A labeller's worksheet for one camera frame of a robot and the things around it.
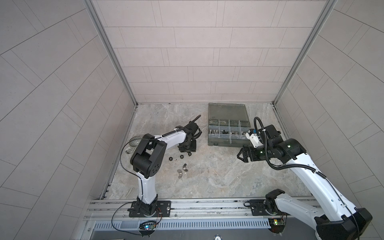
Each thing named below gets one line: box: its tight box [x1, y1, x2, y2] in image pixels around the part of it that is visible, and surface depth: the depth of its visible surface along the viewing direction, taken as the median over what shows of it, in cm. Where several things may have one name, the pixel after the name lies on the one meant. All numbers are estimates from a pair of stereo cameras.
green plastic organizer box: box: [208, 102, 251, 148], surface depth 103 cm
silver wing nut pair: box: [177, 163, 188, 179], surface depth 84 cm
